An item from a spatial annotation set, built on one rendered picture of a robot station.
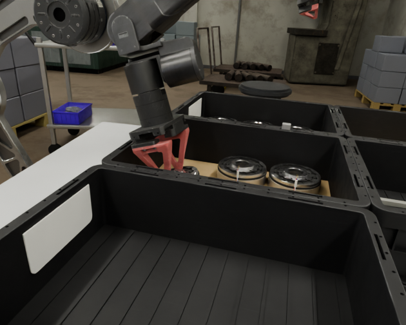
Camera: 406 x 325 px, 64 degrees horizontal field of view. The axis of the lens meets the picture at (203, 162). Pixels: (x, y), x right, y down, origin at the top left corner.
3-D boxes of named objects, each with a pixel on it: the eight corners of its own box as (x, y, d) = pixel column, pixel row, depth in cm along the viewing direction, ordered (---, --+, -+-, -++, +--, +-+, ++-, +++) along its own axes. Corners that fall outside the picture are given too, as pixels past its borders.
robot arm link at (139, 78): (129, 60, 57) (115, 60, 52) (165, 49, 56) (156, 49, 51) (140, 98, 59) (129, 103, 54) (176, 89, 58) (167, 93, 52)
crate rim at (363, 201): (97, 176, 52) (96, 162, 51) (166, 124, 78) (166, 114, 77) (368, 224, 43) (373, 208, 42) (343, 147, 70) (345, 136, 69)
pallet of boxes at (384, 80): (420, 115, 473) (444, 40, 432) (370, 110, 483) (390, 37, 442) (395, 98, 568) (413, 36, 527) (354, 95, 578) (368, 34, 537)
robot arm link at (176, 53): (130, 27, 58) (108, 19, 50) (191, 8, 56) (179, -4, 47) (148, 94, 61) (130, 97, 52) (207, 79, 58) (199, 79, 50)
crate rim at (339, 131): (166, 124, 79) (166, 114, 78) (200, 98, 105) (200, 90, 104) (343, 146, 70) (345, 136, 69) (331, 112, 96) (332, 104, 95)
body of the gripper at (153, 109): (187, 122, 61) (176, 83, 59) (165, 137, 52) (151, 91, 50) (156, 129, 63) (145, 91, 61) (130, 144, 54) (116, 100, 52)
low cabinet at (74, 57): (134, 63, 817) (133, 28, 783) (98, 75, 647) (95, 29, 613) (58, 57, 847) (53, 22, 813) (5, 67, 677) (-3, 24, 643)
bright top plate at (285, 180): (268, 182, 64) (269, 180, 63) (270, 162, 73) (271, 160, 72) (322, 191, 62) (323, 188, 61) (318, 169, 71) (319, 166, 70)
